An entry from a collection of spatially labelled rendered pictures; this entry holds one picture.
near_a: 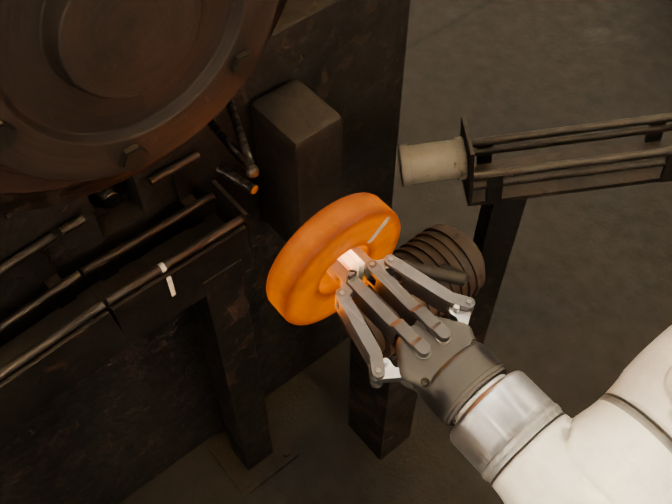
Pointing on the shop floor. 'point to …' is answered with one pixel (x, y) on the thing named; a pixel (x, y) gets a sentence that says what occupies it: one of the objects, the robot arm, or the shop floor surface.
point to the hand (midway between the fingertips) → (336, 251)
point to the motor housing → (426, 253)
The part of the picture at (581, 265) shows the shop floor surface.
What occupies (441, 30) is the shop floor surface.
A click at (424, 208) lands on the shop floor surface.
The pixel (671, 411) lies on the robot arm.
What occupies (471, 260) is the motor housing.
